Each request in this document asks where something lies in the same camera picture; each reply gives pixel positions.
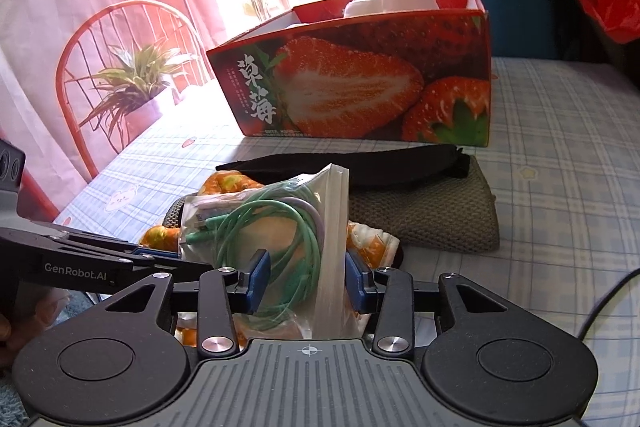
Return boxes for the person's left hand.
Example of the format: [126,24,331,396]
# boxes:
[0,284,70,365]

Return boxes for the checked bed sheet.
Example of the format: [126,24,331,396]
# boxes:
[50,57,640,427]

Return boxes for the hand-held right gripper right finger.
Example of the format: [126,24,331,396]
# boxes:
[345,252,508,356]

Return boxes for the grey knit cloth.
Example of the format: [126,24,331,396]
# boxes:
[347,154,501,253]

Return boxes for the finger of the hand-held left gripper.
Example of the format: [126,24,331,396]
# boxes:
[112,256,213,294]
[50,229,182,259]

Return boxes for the orange printed cloth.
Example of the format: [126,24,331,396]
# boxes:
[137,169,402,350]

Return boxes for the red strawberry print cardboard box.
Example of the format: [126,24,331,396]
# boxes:
[206,0,493,148]

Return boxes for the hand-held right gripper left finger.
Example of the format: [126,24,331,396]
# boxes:
[100,251,272,358]

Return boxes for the clear zip bag green cables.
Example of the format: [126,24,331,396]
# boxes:
[177,163,361,340]

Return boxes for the black cable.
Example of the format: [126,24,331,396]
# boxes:
[575,274,640,343]

